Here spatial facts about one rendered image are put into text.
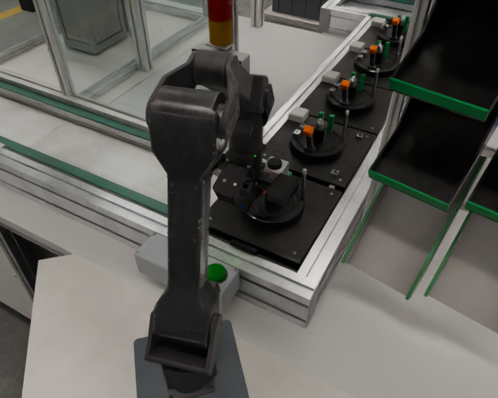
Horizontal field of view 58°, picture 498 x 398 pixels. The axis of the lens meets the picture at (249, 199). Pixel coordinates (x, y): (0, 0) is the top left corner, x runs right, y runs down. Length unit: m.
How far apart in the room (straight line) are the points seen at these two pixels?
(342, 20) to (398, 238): 1.33
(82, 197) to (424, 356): 0.79
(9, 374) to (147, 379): 1.41
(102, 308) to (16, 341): 1.14
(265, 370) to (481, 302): 0.40
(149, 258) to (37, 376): 0.29
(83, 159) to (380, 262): 0.81
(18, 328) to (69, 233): 1.04
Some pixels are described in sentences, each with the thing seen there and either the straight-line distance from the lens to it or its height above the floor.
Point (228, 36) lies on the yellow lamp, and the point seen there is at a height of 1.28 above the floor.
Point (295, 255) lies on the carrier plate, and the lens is 0.91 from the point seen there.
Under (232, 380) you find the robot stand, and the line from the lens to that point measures 0.67.
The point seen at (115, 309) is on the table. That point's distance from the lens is 1.00.
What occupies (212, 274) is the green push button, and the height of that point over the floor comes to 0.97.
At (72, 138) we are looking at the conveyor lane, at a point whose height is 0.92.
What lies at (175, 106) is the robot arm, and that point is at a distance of 0.45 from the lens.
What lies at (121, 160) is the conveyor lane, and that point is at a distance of 1.26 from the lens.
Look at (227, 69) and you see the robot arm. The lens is 0.50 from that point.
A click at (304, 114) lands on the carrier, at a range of 1.27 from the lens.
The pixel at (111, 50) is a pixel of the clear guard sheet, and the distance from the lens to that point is 1.28.
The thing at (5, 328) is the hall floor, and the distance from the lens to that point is 2.18.
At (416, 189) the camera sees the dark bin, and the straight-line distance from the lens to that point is 0.75.
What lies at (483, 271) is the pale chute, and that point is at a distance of 0.88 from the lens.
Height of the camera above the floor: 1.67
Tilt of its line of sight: 43 degrees down
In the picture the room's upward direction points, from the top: straight up
